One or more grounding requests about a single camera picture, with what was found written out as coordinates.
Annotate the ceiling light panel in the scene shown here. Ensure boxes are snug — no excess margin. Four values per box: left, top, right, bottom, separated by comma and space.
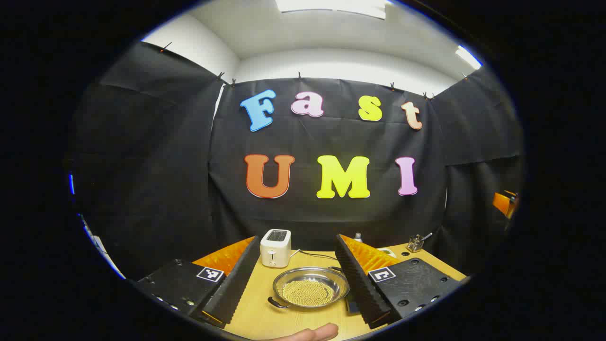
455, 45, 483, 71

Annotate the white toaster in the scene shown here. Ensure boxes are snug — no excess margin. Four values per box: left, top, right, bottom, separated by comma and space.
260, 229, 292, 268

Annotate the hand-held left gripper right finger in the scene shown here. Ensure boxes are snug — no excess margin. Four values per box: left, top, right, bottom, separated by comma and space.
335, 233, 462, 330

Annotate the black backdrop cloth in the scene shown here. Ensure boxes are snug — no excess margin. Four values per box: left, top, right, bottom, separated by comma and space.
66, 42, 525, 280

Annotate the black power cable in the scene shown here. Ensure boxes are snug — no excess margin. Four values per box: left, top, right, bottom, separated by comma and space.
290, 250, 339, 261

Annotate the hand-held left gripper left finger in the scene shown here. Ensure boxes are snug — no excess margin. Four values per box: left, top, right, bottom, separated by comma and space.
137, 235, 261, 328

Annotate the stainless steel pot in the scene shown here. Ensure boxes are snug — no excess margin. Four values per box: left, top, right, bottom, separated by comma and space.
267, 267, 351, 309

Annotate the pile of soybeans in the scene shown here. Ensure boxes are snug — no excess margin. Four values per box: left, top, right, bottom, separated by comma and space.
283, 279, 334, 306

